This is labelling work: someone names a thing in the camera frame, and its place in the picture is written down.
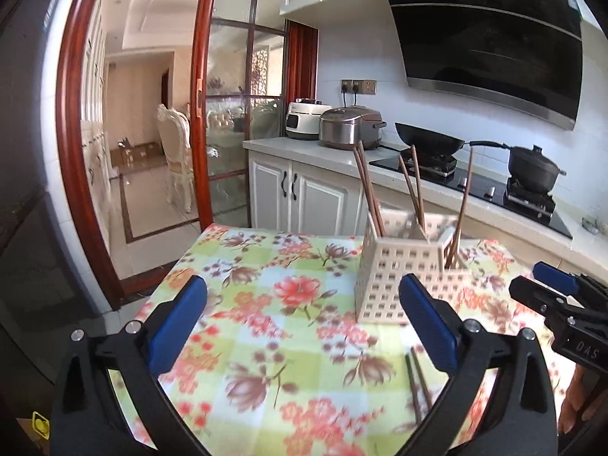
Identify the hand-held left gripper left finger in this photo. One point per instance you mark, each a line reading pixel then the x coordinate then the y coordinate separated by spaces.
pixel 178 323

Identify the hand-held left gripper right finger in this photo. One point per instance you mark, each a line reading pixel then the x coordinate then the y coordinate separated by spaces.
pixel 427 323

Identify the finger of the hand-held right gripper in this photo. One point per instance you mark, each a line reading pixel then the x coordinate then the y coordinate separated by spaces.
pixel 536 297
pixel 555 278

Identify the white lattice utensil holder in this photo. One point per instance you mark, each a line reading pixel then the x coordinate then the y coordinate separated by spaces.
pixel 380 275

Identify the person's right hand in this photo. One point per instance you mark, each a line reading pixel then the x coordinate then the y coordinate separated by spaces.
pixel 577 403

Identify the floral tablecloth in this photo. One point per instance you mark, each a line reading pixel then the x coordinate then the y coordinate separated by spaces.
pixel 266 294

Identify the black lidded pot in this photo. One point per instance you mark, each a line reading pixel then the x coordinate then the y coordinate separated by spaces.
pixel 534 168

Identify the black gas stove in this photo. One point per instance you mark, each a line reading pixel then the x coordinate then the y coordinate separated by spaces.
pixel 479 185

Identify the white ornate chair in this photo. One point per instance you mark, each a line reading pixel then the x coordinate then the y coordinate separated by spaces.
pixel 173 152

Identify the glass sliding door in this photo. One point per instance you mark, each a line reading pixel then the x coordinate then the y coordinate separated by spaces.
pixel 228 152

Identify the black wok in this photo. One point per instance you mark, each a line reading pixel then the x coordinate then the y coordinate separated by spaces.
pixel 427 140

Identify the white panelled wardrobe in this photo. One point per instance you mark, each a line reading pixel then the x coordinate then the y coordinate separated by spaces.
pixel 97 152

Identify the silver pressure cooker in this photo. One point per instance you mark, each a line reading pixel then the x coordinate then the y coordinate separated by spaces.
pixel 349 128

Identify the white rice cooker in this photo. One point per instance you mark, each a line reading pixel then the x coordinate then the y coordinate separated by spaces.
pixel 304 121

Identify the black range hood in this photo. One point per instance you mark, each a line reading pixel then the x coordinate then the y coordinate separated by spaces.
pixel 489 42

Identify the red wooden door frame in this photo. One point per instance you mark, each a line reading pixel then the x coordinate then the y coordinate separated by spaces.
pixel 78 152

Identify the wall socket strip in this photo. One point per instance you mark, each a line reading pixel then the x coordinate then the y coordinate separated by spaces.
pixel 365 86

